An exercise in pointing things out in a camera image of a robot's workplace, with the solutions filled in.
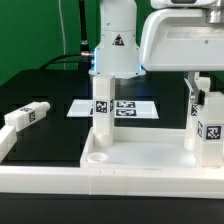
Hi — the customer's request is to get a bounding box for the fiducial marker sheet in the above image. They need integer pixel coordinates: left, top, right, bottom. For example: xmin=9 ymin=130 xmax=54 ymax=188
xmin=67 ymin=99 xmax=159 ymax=119

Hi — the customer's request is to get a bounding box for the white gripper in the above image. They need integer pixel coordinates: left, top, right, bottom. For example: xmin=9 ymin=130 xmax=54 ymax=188
xmin=140 ymin=9 xmax=224 ymax=105

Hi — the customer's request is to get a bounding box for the white U-shaped fence frame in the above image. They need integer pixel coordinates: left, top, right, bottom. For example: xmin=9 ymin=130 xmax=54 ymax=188
xmin=0 ymin=125 xmax=224 ymax=200

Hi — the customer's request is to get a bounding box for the white cable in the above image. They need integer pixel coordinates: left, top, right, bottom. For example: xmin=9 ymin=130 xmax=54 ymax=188
xmin=58 ymin=0 xmax=68 ymax=70

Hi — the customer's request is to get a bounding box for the white desk top tray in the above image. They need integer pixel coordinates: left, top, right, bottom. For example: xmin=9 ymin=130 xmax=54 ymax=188
xmin=80 ymin=127 xmax=200 ymax=170

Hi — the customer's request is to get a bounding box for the black cable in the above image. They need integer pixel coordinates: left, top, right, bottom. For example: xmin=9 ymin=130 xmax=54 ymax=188
xmin=39 ymin=0 xmax=96 ymax=70

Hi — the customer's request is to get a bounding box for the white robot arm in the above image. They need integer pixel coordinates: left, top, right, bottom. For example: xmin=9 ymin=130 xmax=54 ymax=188
xmin=90 ymin=0 xmax=224 ymax=105

